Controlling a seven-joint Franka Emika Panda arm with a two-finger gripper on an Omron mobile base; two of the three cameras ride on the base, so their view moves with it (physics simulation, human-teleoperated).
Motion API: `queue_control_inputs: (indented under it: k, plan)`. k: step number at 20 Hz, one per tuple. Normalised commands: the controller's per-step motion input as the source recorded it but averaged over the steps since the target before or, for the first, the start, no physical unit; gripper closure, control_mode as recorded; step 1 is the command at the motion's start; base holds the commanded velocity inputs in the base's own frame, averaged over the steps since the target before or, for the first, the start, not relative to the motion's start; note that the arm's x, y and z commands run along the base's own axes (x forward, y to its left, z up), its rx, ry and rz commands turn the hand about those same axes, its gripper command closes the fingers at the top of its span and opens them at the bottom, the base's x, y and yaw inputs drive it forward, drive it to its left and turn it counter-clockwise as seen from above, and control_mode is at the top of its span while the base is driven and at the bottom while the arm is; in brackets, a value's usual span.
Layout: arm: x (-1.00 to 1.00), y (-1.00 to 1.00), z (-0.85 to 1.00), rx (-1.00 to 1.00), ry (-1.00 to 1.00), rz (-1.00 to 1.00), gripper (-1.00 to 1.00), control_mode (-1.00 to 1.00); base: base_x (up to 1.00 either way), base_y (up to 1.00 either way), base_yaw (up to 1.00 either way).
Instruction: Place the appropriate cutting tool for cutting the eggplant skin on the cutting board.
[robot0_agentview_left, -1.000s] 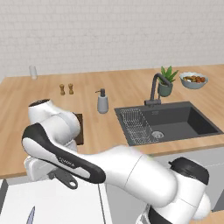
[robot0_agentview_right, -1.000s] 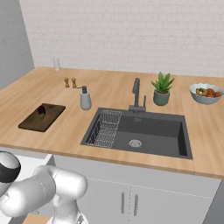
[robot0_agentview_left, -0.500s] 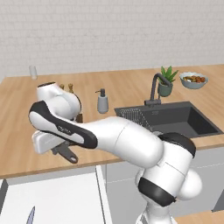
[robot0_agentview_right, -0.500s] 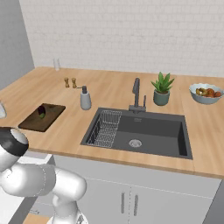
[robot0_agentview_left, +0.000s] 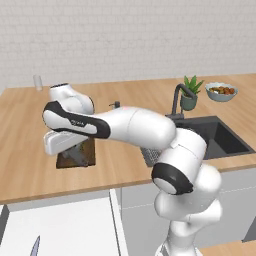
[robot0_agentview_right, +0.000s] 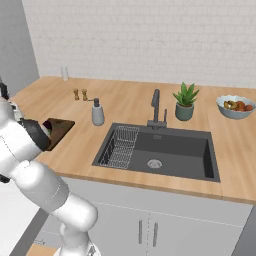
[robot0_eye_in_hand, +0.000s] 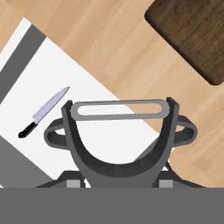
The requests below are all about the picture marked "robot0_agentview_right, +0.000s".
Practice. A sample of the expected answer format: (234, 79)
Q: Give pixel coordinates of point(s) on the green potted plant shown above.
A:
(185, 102)

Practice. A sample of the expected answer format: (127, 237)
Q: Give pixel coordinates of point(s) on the grey drawer front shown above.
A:
(166, 203)

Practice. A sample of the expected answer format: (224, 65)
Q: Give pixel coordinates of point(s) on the brown salt mill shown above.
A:
(85, 94)

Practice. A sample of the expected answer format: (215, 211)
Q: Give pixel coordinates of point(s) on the dark wooden cutting board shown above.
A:
(60, 130)

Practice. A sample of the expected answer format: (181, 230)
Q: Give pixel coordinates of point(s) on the brown pepper mill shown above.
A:
(76, 94)

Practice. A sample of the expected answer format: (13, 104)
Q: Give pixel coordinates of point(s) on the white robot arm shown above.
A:
(31, 180)

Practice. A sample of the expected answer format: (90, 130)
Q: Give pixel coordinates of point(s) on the dark grey sink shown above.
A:
(166, 153)

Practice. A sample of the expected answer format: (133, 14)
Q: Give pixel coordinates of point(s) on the dark grey tap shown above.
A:
(155, 111)

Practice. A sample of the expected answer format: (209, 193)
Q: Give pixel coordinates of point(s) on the pale blue fruit bowl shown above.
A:
(236, 107)

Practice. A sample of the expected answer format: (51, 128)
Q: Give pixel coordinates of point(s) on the grey soap dispenser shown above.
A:
(97, 114)

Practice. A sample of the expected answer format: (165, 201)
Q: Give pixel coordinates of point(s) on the grey cupboard door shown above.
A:
(193, 235)
(116, 230)

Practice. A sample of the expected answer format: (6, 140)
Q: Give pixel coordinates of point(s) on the dark eggplant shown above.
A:
(48, 127)

